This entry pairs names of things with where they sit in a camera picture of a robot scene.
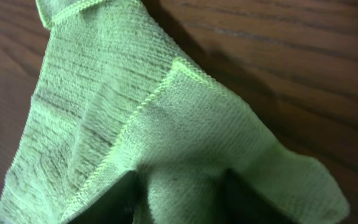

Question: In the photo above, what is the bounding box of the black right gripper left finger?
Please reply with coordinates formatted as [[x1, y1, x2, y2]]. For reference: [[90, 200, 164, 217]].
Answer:
[[68, 170, 139, 224]]

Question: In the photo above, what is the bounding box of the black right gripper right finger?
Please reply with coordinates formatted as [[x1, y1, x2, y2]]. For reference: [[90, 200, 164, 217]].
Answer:
[[219, 169, 295, 224]]

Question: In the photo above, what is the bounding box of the light green microfiber cloth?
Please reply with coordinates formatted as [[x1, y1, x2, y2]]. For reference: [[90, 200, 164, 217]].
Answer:
[[0, 0, 349, 223]]

